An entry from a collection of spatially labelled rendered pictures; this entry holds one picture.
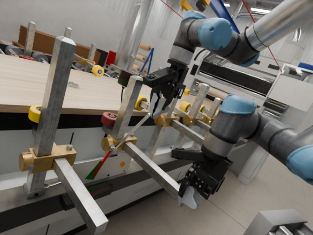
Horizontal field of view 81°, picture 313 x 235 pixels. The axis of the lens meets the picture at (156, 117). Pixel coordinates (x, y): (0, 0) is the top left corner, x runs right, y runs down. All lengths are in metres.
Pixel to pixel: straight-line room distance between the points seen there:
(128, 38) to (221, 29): 4.27
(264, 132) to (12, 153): 0.80
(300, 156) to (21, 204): 0.67
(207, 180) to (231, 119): 0.17
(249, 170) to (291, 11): 2.74
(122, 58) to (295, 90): 3.51
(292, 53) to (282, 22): 6.84
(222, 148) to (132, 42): 4.38
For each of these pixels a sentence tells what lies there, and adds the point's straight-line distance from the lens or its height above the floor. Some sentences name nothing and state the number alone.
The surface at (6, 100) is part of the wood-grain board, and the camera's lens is 0.76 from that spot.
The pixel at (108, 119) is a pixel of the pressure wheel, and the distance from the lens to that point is 0.77.
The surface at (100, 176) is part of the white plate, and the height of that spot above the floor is 0.72.
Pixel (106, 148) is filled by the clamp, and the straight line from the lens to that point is 0.70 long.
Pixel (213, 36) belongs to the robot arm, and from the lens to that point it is 0.52.
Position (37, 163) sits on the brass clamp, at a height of 0.83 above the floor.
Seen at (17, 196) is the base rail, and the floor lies 0.70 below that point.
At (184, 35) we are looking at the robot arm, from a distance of 0.61.
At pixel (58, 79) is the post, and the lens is 0.50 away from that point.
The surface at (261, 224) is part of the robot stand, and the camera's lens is 0.46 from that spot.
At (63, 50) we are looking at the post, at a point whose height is 1.13.
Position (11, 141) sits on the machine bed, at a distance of 0.81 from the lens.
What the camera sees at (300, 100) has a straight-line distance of 2.97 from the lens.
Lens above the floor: 1.19
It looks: 16 degrees down
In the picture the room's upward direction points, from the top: 22 degrees clockwise
